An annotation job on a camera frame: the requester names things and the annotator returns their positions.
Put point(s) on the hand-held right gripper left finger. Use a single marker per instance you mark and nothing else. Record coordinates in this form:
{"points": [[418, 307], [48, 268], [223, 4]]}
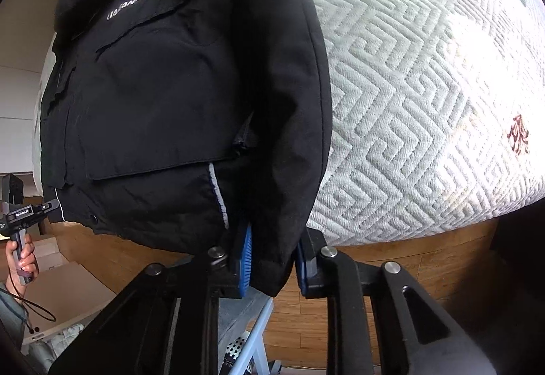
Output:
{"points": [[244, 264]]}

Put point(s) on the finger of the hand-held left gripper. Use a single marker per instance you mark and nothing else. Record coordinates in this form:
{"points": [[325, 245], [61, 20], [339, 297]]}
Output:
{"points": [[47, 206]]}

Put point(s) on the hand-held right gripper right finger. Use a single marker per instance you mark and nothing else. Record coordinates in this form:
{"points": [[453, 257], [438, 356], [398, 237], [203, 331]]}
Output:
{"points": [[301, 268]]}

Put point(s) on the black hooded jacket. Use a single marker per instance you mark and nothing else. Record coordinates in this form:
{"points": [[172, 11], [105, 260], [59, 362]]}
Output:
{"points": [[170, 81]]}

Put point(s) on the person's left forearm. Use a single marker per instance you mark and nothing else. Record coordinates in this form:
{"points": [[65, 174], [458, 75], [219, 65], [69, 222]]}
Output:
{"points": [[9, 315]]}

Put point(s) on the person's left hand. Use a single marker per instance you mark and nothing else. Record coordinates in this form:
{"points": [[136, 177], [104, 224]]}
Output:
{"points": [[26, 258]]}

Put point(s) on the person's blue jeans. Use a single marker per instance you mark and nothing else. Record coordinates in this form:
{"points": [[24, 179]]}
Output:
{"points": [[245, 313]]}

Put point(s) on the white stool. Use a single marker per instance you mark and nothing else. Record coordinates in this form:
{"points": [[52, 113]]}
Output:
{"points": [[251, 341]]}

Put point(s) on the cardboard box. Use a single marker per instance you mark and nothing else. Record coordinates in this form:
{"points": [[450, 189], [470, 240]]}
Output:
{"points": [[64, 294]]}

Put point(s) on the floral quilted bedspread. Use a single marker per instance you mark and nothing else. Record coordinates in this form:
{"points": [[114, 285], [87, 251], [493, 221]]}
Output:
{"points": [[404, 102]]}

